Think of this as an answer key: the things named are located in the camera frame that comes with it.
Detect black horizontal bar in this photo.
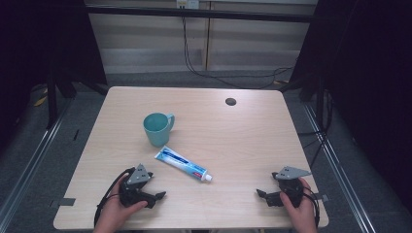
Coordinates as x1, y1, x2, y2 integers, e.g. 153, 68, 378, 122
85, 5, 315, 24

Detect black metal stand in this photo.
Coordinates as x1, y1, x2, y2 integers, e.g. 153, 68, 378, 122
46, 69, 60, 130
314, 77, 327, 132

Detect black curtain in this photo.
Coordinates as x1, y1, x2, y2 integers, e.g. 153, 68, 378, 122
281, 0, 412, 205
0, 0, 109, 153

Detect person's right hand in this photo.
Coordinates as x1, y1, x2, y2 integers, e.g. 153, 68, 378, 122
279, 177, 319, 233

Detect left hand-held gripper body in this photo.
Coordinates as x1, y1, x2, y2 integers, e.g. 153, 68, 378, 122
119, 163, 156, 209

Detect metal floor rail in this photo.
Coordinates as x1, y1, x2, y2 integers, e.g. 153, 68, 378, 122
0, 96, 73, 225
302, 102, 378, 233

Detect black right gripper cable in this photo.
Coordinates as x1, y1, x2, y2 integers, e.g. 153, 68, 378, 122
302, 185, 322, 228

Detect teal cup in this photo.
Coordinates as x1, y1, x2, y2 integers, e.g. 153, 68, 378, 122
143, 112, 176, 149

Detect black wall cable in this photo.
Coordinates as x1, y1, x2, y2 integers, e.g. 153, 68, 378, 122
181, 16, 294, 90

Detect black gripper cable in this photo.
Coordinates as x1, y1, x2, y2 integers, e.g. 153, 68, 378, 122
93, 166, 136, 228
302, 185, 322, 228

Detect white wall socket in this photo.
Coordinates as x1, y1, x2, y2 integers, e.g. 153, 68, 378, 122
176, 0, 200, 10

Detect white blue toothpaste tube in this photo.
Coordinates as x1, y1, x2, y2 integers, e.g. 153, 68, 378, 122
154, 146, 214, 183

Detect yellow floor scrap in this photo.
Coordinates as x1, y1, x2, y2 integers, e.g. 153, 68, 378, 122
33, 87, 49, 108

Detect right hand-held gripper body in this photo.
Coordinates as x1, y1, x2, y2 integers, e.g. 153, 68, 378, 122
271, 165, 313, 209

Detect person's left hand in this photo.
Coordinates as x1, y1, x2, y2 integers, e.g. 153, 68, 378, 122
92, 176, 149, 233

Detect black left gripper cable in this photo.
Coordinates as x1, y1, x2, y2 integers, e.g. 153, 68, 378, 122
93, 166, 136, 228

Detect black floor cables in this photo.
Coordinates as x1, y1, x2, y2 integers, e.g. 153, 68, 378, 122
296, 90, 335, 170

